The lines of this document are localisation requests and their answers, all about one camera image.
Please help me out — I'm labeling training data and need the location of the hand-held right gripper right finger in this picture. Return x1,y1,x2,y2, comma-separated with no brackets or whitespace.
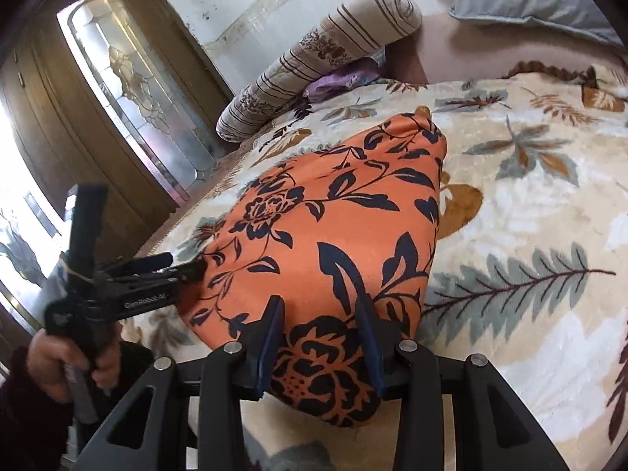
354,294,570,471

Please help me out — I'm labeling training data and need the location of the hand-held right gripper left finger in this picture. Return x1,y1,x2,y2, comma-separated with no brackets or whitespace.
73,296,286,471

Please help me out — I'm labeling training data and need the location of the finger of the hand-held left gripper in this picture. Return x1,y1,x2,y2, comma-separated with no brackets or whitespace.
159,259,209,286
105,252,175,276

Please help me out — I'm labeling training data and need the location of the orange floral garment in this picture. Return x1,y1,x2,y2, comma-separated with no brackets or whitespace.
174,113,448,427

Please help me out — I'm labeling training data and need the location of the person's left forearm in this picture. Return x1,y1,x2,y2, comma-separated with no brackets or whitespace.
0,346,79,471

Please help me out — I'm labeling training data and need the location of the person's left hand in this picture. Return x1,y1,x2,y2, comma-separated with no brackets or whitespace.
27,329,121,403

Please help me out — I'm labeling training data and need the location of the wooden glass-panel door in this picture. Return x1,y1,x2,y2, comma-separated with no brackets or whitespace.
0,0,236,354

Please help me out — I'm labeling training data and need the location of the leaf print blanket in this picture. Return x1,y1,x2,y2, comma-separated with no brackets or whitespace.
122,61,628,471

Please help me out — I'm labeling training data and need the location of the purple cloth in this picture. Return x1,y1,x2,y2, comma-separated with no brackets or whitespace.
303,59,381,101

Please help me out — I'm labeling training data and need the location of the striped bolster pillow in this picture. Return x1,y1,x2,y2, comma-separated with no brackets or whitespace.
216,0,424,143

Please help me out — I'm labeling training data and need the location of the pink bed sheet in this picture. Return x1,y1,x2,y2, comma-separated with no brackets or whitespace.
385,10,628,84

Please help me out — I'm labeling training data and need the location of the grey pillow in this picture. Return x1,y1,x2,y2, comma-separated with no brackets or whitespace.
434,0,624,50

